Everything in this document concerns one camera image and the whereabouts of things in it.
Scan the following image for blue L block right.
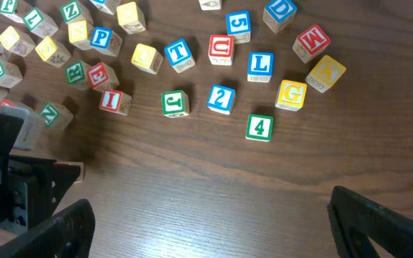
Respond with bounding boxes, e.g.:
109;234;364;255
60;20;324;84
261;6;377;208
247;52;274;83

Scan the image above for blue 2 block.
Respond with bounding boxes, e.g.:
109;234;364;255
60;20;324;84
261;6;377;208
206;85;235;115

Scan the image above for red U block left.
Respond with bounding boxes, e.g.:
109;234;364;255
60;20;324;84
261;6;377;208
0;99;32;110

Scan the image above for green Z block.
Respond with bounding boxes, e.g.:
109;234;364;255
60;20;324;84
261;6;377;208
60;0;94;24

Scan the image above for blue 5 block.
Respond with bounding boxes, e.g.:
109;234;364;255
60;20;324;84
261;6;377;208
226;11;251;44

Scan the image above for green 7 block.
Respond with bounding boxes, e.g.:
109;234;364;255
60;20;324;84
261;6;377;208
23;7;59;38

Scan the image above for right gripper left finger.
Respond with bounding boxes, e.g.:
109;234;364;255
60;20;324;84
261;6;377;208
0;199;95;258

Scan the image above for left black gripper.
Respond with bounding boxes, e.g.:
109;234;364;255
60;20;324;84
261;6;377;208
0;113;75;234

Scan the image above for red U block right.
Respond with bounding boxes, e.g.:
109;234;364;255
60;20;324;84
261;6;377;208
208;34;234;66

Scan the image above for yellow O block top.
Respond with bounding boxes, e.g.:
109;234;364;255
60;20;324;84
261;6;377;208
117;1;146;34

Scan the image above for yellow K block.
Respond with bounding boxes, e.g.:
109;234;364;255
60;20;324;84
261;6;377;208
305;55;346;93

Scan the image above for green V block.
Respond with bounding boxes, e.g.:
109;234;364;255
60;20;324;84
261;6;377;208
0;60;23;89

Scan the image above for blue T block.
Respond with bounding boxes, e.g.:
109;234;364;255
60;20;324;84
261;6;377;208
164;39;196;73

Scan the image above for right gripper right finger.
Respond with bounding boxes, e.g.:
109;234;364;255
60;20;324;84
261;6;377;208
327;186;413;258

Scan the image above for yellow block middle left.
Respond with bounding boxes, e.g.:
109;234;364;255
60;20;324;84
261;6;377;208
35;36;72;67

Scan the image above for red I block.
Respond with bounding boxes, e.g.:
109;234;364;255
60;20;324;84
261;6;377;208
99;89;132;115

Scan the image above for green J block top left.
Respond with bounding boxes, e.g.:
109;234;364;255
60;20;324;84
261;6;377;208
0;0;33;24

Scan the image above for blue l block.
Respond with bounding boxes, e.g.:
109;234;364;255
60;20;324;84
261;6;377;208
247;52;274;83
90;0;121;15

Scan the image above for yellow O block centre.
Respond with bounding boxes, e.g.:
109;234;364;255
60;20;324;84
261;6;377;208
131;43;163;75

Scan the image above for green J block centre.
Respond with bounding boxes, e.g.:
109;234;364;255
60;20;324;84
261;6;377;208
161;90;190;118

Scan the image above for green j block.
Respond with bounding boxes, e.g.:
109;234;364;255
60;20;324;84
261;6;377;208
161;90;190;118
0;0;33;24

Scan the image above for red M block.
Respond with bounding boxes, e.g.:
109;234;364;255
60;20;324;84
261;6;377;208
293;24;331;64

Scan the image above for blue P block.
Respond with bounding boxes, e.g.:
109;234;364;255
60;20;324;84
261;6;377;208
90;27;123;57

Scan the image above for yellow G block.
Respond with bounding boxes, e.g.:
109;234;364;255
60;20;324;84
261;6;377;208
275;80;307;112

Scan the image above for green 4 block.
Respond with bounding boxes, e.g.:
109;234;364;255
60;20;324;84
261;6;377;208
245;114;273;142

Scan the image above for yellow o block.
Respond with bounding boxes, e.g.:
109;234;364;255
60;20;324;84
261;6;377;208
117;1;146;34
131;43;163;75

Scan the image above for red u block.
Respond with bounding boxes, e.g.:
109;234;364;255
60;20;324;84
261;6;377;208
0;99;32;110
208;34;234;66

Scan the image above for yellow block upper left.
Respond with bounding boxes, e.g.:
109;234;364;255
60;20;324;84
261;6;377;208
0;26;36;57

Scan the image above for blue L block top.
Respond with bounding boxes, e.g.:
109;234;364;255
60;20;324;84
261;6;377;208
90;0;121;15

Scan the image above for red A block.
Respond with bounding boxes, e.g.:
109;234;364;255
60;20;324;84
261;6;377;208
54;161;85;183

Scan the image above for blue D block right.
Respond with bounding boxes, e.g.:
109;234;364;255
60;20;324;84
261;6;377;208
262;0;298;34

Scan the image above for green N block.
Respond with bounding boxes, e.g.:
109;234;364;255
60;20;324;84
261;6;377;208
39;102;74;130

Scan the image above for red E block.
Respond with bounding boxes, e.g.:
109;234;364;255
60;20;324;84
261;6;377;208
86;62;120;92

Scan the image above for yellow S block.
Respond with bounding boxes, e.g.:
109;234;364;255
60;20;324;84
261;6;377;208
68;20;95;51

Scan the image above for green R block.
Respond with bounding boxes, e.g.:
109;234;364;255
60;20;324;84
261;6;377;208
65;61;92;90

